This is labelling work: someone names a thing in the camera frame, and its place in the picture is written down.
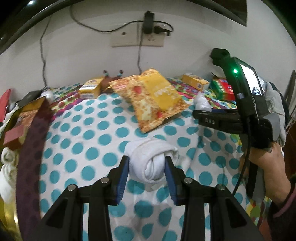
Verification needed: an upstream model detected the white sock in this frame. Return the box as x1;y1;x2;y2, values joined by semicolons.
125;138;179;185

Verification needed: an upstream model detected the brown braided doll figurine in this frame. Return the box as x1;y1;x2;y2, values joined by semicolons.
100;70;123;93

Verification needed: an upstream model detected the yellow snack packet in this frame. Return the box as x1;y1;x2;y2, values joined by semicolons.
138;68;189;121

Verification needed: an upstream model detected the right hand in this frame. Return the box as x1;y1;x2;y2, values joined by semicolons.
249;143;291;206

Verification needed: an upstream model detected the grey work glove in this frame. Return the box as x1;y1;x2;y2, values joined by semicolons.
265;82;286;148

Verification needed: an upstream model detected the red green medicine box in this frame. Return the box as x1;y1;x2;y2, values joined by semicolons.
210;77;235;101

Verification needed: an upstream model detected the polka dot bed cloth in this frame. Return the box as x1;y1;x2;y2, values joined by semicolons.
14;77;273;241

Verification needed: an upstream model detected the white crumpled tissue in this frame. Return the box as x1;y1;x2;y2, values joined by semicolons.
193;92;212;112

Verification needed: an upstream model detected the orange medicine box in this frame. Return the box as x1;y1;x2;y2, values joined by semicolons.
182;73;210;91

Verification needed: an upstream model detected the orange patterned snack packet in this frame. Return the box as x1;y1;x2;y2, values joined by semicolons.
108;74;183;134

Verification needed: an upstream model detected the yellow cigarette box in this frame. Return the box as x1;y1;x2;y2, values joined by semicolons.
78;77;104;99

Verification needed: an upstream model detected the brown snack packet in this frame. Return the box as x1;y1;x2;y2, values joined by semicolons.
15;109;38;129

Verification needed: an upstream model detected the white folded towel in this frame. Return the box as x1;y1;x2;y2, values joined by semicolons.
1;147;19;204

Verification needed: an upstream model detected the dark red small box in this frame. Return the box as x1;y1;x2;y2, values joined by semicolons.
4;125;28;151

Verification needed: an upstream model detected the black set-top box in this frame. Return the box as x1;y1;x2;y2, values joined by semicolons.
18;90;43;108

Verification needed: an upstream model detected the gold metal tray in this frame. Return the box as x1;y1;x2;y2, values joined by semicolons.
1;97;52;240

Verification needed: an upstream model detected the red paper bag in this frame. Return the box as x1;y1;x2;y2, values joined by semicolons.
0;89;11;122

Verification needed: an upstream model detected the black plug adapter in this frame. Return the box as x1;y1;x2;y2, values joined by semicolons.
142;11;154;34

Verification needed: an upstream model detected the black power cable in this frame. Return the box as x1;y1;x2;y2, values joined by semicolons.
137;32;143;75

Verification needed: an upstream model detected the white wall socket plate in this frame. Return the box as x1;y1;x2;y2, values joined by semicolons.
109;23;166;47

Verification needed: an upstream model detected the thin black wall cable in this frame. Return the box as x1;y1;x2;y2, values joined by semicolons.
40;16;53;88

